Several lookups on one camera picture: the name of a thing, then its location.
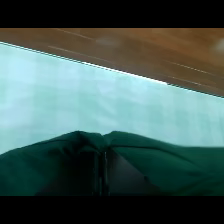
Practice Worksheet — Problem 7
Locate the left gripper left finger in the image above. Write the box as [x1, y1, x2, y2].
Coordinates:
[63, 150, 102, 197]

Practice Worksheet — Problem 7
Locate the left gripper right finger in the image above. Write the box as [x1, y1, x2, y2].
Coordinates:
[103, 150, 161, 197]

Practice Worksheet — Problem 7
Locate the dark green garment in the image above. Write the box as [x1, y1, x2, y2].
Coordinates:
[0, 130, 224, 197]

